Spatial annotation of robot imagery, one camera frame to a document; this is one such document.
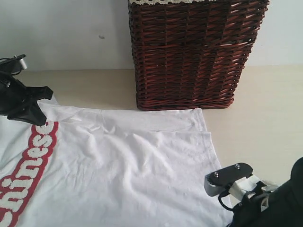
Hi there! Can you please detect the white t-shirt with red logo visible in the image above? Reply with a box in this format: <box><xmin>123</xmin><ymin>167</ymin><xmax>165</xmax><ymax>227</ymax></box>
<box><xmin>0</xmin><ymin>102</ymin><xmax>232</xmax><ymax>227</ymax></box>

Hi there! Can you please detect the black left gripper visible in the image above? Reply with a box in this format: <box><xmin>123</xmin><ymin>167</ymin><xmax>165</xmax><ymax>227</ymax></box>
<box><xmin>0</xmin><ymin>71</ymin><xmax>53</xmax><ymax>126</ymax></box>

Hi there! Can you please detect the dark brown wicker basket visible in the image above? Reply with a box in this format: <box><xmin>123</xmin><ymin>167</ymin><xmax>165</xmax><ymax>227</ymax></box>
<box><xmin>128</xmin><ymin>0</ymin><xmax>269</xmax><ymax>110</ymax></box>

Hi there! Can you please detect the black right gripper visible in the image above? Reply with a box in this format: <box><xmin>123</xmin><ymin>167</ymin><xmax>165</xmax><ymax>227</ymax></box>
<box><xmin>229</xmin><ymin>198</ymin><xmax>262</xmax><ymax>227</ymax></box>

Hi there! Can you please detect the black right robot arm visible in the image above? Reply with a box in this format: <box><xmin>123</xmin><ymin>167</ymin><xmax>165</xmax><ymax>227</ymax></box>
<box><xmin>229</xmin><ymin>158</ymin><xmax>303</xmax><ymax>227</ymax></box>

